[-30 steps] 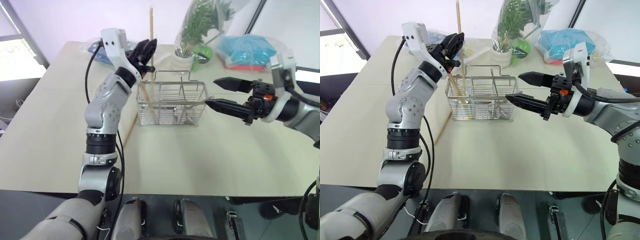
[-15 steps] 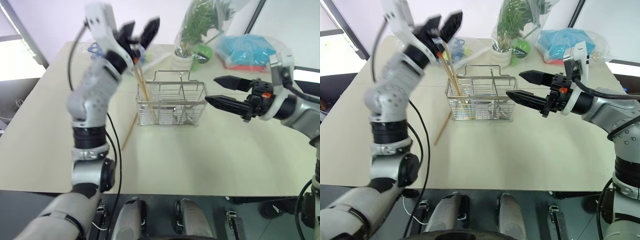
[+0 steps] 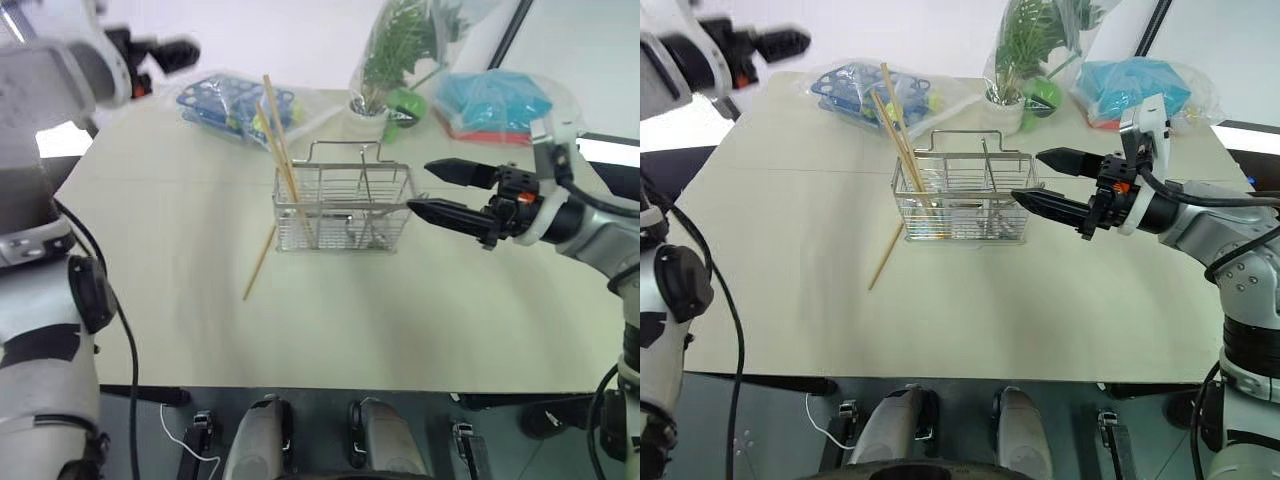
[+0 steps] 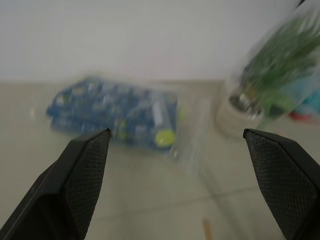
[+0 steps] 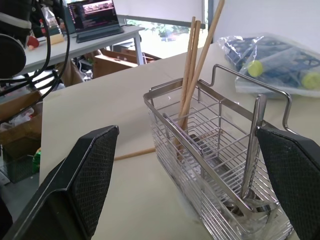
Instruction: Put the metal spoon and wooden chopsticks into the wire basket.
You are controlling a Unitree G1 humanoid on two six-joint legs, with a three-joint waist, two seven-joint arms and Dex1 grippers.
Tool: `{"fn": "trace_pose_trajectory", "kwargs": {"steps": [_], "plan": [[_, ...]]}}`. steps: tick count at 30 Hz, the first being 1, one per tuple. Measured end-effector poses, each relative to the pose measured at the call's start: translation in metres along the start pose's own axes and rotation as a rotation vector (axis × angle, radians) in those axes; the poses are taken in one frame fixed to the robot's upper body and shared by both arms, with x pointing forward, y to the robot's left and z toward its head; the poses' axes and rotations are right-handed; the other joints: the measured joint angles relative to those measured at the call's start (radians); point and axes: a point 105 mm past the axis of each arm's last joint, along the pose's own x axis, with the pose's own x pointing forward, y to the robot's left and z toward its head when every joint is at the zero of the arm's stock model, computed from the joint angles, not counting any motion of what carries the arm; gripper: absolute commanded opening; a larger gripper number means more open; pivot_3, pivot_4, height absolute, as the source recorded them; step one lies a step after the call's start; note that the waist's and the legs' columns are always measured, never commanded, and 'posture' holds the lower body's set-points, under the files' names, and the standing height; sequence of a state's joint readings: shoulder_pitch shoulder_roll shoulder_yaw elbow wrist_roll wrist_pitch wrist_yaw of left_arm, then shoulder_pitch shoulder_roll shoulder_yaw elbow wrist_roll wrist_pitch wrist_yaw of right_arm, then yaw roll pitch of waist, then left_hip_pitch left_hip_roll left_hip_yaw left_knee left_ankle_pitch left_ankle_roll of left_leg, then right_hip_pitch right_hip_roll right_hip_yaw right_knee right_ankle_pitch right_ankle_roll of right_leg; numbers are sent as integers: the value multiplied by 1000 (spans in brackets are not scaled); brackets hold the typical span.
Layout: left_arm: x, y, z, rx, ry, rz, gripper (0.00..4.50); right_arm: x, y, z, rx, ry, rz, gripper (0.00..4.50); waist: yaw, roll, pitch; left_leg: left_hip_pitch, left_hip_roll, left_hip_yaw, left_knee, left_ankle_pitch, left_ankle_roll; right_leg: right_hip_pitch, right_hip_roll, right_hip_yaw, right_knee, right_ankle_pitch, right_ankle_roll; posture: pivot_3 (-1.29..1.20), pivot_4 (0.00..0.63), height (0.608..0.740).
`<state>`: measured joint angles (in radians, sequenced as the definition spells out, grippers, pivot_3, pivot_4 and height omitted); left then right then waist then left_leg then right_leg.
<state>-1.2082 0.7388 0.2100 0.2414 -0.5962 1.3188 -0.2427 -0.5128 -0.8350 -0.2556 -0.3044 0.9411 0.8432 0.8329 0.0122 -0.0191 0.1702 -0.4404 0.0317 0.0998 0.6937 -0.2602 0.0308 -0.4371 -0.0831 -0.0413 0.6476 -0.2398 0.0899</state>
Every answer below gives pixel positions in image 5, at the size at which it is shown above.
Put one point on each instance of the green plastic crate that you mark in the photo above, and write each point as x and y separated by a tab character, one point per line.
15	167

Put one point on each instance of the wooden chopstick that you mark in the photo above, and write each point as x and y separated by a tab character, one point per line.
207	42
190	50
135	154
195	55

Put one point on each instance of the red capped bottle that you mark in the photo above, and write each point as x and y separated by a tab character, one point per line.
43	26

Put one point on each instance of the open dark laptop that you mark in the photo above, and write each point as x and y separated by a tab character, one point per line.
95	15

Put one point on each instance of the clear plastic bag of parts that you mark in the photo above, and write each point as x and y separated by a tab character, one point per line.
275	62

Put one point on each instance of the white desk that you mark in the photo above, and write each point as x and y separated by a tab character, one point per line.
87	46

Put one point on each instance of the red and white toy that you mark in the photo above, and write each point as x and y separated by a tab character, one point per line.
32	43

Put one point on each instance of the metal spoon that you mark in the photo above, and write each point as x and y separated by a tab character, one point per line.
252	150

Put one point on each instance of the green bottle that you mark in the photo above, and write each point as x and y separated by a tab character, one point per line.
37	160

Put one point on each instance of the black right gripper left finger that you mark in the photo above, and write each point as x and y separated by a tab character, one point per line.
82	180

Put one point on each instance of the large brown cardboard box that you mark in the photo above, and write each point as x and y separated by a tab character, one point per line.
20	135

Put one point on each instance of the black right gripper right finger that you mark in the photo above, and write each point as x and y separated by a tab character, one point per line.
295	175

